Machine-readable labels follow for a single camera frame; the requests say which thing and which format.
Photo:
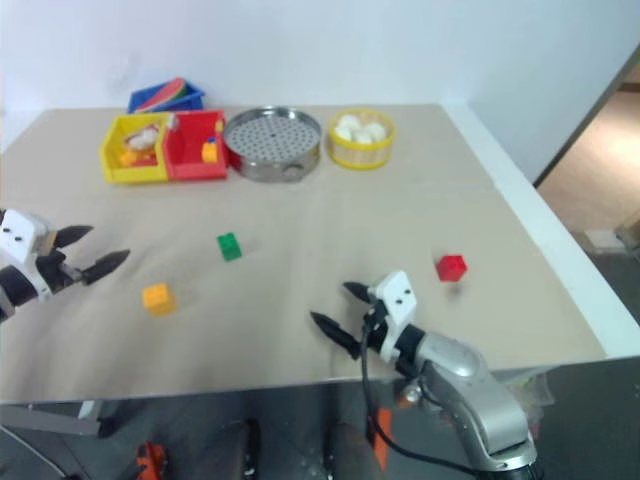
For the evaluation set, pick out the green toy block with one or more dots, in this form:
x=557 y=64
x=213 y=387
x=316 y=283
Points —
x=230 y=247

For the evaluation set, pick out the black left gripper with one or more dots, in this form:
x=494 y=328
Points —
x=52 y=272

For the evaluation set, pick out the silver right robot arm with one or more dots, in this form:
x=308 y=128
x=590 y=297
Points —
x=475 y=395

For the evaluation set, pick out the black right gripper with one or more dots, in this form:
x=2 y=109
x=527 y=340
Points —
x=376 y=325

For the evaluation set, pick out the orange and black tool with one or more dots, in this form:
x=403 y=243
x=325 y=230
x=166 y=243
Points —
x=151 y=460

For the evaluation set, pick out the white steamed bun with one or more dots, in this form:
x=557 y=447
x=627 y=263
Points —
x=346 y=121
x=370 y=134
x=344 y=133

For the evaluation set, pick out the beige table cover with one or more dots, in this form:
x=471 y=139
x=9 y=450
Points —
x=320 y=240

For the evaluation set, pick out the clear plastic bag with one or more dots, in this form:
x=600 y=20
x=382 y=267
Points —
x=532 y=395

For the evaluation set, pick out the toy watermelon slice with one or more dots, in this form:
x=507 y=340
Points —
x=162 y=94

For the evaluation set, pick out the yellow plastic bin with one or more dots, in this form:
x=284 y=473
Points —
x=111 y=150

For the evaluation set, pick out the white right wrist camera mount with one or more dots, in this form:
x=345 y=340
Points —
x=397 y=295

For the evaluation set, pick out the grey metal table frame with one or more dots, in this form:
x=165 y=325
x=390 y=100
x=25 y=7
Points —
x=47 y=417

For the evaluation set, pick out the yellow toy block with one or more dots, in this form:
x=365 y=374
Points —
x=159 y=300

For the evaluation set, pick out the blue plastic bin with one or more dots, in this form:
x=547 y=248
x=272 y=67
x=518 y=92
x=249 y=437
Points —
x=192 y=100

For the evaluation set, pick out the white and orange toy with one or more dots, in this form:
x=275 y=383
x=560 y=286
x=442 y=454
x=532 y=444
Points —
x=141 y=139

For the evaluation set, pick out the yellow round basket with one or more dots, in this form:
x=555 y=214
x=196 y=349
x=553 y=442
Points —
x=360 y=152

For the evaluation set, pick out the red toy block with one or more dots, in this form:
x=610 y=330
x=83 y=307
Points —
x=451 y=268

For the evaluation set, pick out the red plastic bin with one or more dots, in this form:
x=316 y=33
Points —
x=187 y=150

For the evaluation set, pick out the small yellow toy piece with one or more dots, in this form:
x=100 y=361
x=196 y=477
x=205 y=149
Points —
x=128 y=158

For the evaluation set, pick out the round steel steamer tray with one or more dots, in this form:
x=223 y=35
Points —
x=272 y=137

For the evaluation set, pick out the orange bottle with blue cap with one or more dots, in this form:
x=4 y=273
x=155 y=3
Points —
x=210 y=151

